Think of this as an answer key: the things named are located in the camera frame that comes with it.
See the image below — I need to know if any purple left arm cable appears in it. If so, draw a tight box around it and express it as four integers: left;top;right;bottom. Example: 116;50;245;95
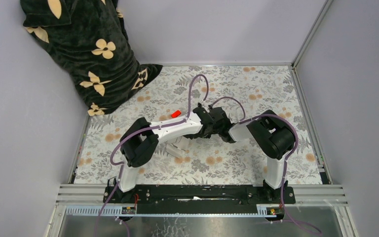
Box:
98;74;210;217

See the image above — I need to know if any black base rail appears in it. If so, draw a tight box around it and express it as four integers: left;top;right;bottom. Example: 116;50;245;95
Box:
103;183;296;204

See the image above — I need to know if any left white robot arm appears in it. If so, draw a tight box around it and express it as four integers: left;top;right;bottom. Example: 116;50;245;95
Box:
110;107;233;203

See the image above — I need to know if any black floral plush blanket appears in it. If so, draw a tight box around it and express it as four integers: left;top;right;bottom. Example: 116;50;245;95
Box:
20;0;162;116

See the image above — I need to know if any red rectangular block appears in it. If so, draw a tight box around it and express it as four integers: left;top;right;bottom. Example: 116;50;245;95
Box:
171;110;182;119

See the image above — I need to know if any floral patterned table cloth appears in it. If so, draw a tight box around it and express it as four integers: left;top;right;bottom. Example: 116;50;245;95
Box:
74;66;322;191

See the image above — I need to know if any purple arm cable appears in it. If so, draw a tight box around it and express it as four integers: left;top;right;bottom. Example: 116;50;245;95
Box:
98;74;210;217
209;97;302;227

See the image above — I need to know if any white cardboard paper box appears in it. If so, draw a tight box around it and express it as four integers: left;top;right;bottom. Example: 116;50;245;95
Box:
166;143;189;158

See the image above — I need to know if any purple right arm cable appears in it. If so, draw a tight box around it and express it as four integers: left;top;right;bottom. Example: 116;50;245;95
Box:
209;97;302;227

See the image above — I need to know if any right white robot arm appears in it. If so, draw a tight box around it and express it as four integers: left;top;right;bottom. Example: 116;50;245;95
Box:
211;109;298;203

